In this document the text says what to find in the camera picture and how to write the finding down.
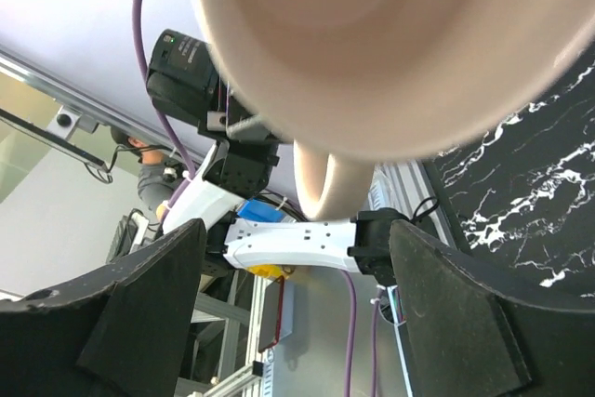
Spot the red edged smartphone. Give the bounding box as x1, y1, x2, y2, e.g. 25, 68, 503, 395
258, 276, 285, 353

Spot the person in grey shirt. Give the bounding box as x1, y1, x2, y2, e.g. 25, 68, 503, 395
111, 127, 185, 221

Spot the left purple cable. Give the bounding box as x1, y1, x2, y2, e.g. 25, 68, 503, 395
131, 0, 387, 397

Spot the pink mug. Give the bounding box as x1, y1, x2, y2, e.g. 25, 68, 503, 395
192, 0, 594, 220

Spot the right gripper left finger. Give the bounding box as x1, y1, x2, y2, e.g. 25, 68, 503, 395
1, 219, 206, 396

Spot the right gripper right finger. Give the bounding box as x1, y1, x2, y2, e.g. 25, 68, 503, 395
390, 220, 594, 396

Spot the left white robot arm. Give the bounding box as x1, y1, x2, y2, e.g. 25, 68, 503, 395
146, 30, 400, 286

